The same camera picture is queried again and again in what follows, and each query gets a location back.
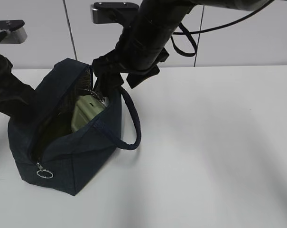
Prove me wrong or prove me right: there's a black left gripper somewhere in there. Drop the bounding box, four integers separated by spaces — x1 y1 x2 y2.
0 55 35 118

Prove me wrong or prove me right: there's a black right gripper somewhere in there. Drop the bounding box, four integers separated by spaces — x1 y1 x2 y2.
92 23 169 101

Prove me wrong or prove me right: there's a green lid glass container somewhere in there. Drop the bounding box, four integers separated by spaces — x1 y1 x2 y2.
71 95 106 133

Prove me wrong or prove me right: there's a dark navy lunch bag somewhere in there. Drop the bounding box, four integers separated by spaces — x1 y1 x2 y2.
8 58 141 195

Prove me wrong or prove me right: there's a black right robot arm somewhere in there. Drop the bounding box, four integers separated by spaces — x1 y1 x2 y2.
91 0 270 99

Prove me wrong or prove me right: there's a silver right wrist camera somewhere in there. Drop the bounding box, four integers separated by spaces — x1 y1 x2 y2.
90 2 139 26

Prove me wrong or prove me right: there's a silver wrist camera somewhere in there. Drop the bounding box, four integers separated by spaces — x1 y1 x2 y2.
90 2 139 26
0 19 28 44

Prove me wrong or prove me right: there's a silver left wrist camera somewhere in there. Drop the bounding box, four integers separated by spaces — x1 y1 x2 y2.
0 19 28 44

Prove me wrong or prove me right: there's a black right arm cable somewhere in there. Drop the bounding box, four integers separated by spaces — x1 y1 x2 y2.
170 0 276 57

